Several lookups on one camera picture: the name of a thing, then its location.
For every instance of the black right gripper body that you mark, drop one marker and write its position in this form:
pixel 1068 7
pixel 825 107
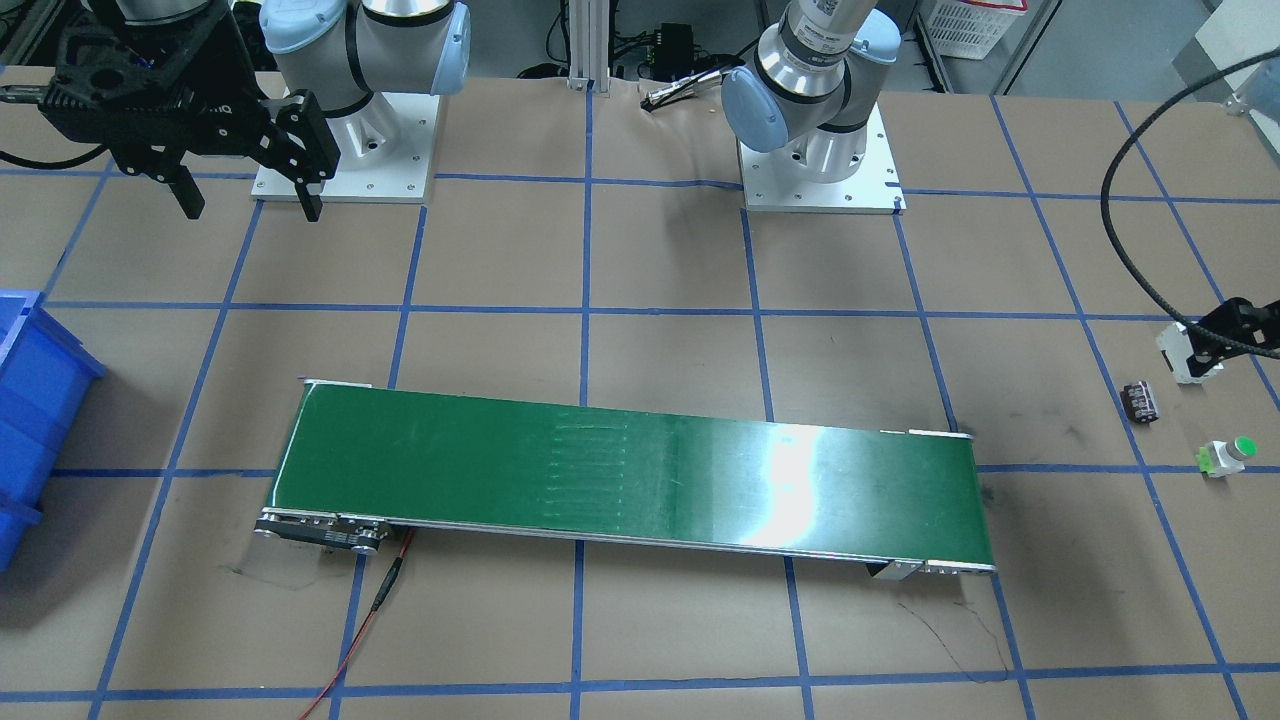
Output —
pixel 291 139

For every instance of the black electronics box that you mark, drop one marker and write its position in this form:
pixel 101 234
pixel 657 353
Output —
pixel 673 51

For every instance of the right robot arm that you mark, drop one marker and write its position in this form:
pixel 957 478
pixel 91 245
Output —
pixel 347 51

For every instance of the aluminium frame post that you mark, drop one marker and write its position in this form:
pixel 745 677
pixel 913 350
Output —
pixel 589 24

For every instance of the white circuit breaker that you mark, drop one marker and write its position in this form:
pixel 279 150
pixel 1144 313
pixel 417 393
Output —
pixel 1175 344

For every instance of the white plastic basket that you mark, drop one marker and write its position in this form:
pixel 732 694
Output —
pixel 969 30

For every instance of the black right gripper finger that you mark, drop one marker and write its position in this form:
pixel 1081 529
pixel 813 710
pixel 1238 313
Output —
pixel 301 147
pixel 185 191

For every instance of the green conveyor belt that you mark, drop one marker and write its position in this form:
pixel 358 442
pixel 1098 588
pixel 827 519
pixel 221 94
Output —
pixel 360 460

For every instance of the blue plastic bin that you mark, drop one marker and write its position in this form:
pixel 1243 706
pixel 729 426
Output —
pixel 45 374

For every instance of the green push button switch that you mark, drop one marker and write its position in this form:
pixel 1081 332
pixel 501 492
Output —
pixel 1219 459

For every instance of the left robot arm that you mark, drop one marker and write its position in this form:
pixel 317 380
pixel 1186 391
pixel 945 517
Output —
pixel 821 66

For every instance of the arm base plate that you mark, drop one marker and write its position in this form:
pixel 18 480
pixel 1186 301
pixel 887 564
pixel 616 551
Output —
pixel 386 151
pixel 826 173

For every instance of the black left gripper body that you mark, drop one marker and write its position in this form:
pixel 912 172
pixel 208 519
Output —
pixel 1237 318

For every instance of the black cylindrical capacitor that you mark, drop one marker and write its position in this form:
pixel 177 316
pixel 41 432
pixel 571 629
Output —
pixel 1140 403

